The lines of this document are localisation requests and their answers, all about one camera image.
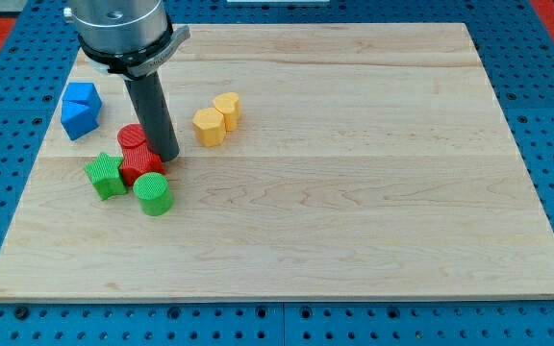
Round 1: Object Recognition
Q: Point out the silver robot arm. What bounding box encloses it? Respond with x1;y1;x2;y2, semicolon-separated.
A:
63;0;190;80

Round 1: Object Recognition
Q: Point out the red cylinder block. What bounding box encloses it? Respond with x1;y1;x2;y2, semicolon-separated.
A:
116;124;146;149

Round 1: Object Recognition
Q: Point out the wooden board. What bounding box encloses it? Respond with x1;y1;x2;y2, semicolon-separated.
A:
0;23;554;304

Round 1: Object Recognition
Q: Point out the blue cube block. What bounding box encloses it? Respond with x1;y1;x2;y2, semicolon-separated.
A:
63;82;102;111

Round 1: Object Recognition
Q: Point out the yellow heart block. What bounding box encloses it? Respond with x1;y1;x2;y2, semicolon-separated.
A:
213;92;241;132

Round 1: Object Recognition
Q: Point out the blue triangular block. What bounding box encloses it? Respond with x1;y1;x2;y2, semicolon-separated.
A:
61;101;99;140

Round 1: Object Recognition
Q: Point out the yellow hexagon block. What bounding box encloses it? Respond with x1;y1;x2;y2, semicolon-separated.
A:
192;108;226;147

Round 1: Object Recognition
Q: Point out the green cylinder block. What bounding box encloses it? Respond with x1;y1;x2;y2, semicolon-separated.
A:
133;172;174;216

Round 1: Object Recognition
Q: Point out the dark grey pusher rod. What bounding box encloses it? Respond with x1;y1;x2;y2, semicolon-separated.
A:
125;72;180;162

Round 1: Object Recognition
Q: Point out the red hexagon block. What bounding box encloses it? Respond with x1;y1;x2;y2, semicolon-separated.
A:
119;143;165;186

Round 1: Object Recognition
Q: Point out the green star block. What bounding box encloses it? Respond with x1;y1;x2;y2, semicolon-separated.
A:
84;152;127;200

